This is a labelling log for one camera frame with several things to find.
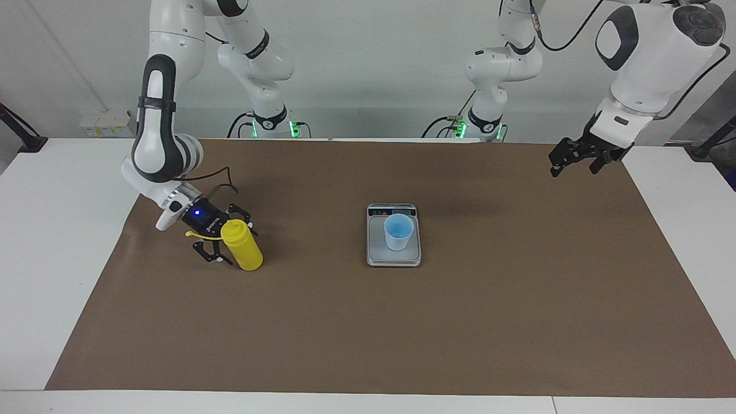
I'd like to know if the black left base cable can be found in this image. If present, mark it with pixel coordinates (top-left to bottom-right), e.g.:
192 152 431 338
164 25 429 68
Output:
421 89 478 139

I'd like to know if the white wall socket box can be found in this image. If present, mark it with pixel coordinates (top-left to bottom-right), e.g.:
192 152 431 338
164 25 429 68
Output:
79 109 139 139

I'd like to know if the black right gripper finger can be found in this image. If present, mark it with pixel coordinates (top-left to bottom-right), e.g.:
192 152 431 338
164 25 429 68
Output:
229 203 258 236
193 237 233 266

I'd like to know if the black right base cable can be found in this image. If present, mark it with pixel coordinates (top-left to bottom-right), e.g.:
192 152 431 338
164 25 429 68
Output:
227 112 256 139

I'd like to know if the black base cable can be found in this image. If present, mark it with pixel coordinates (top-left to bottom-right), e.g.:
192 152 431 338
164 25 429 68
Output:
421 89 478 139
227 112 256 139

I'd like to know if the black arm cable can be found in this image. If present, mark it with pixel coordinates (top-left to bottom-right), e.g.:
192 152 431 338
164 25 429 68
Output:
175 167 239 199
528 0 732 121

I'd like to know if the silver digital kitchen scale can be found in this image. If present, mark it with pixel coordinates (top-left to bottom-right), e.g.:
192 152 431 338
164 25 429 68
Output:
366 203 422 268

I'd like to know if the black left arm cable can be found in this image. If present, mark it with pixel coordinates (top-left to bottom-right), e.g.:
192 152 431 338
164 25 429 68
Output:
528 0 732 121

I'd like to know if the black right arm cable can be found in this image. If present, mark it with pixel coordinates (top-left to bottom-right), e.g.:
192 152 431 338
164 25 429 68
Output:
175 167 239 199

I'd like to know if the yellow squeeze bottle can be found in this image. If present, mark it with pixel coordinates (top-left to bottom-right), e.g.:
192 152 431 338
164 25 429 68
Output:
185 218 264 271

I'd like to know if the black clamp stand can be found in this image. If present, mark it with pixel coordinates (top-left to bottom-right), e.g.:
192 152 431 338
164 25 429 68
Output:
0 102 48 154
690 115 736 160

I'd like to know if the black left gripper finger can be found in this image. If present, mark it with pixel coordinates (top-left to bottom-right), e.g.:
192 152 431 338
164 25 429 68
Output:
589 147 633 175
548 138 584 178

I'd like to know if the brown table mat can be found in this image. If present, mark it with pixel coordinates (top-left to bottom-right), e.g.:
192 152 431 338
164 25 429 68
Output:
45 138 736 398

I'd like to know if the light blue plastic cup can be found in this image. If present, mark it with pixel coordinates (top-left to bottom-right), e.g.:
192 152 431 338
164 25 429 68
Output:
384 213 415 252

